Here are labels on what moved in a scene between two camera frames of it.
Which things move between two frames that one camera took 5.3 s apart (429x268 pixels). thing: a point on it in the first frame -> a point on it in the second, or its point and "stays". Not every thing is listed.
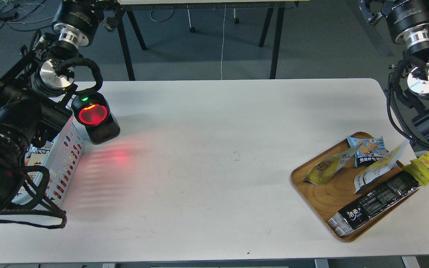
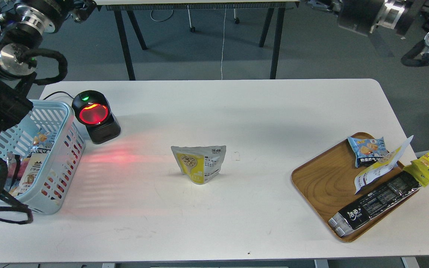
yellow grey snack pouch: [325, 170] -> [200, 163]
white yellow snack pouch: [387, 162] stays
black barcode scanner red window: [92, 109] stays
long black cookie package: [348, 219] stays
